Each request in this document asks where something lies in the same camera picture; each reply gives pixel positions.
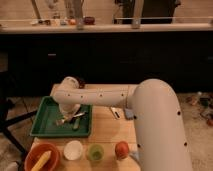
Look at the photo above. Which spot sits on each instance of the long counter shelf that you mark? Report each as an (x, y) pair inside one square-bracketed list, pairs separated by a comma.
[(114, 28)]

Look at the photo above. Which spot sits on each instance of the black chair base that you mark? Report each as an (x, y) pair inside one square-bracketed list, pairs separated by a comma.
[(6, 123)]

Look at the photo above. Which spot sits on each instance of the blue sponge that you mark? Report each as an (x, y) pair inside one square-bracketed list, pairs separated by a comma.
[(128, 114)]

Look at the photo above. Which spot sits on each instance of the pale yellowish gripper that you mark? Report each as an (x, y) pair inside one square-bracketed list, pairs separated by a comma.
[(69, 114)]

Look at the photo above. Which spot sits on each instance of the orange bowl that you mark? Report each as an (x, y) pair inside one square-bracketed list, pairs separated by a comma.
[(35, 153)]

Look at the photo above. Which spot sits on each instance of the blue folded cloth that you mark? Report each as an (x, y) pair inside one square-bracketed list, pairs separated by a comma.
[(134, 155)]

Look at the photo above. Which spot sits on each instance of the silver metal fork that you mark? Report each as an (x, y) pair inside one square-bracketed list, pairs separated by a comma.
[(62, 121)]

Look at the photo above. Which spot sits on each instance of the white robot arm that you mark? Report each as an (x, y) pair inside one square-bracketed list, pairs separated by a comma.
[(159, 128)]

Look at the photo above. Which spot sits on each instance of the red bowl on counter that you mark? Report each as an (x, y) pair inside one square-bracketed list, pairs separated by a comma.
[(89, 20)]

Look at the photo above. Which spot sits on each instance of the white small bowl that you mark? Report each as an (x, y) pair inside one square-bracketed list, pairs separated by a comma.
[(73, 150)]

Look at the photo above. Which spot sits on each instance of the dark red bowl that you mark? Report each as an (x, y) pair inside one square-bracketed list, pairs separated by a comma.
[(81, 83)]

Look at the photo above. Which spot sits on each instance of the green cup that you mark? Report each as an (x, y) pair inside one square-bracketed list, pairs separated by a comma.
[(95, 152)]

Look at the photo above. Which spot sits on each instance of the green cucumber piece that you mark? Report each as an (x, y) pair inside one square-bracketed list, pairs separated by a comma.
[(76, 124)]

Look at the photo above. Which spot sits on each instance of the orange tomato fruit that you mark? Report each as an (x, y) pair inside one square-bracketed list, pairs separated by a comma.
[(121, 150)]

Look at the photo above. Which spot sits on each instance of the yellow corn cob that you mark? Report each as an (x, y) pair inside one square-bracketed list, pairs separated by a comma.
[(42, 161)]

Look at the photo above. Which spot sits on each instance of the green plastic tray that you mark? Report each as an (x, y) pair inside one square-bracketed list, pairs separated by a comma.
[(44, 125)]

